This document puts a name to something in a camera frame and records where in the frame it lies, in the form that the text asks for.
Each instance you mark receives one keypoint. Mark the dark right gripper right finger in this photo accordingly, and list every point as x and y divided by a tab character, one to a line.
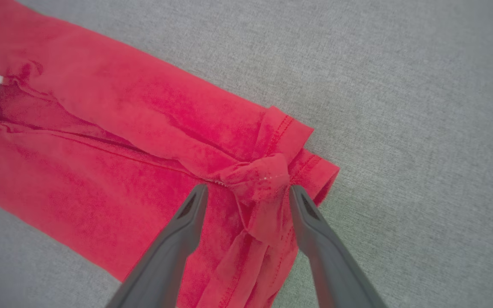
332	265

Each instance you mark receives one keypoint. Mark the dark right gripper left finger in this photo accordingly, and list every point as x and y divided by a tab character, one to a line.
165	261

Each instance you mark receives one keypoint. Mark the red and white basketball jersey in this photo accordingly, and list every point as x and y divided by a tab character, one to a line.
114	141

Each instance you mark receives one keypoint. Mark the grey fabric table cover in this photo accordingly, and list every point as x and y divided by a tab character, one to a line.
400	107

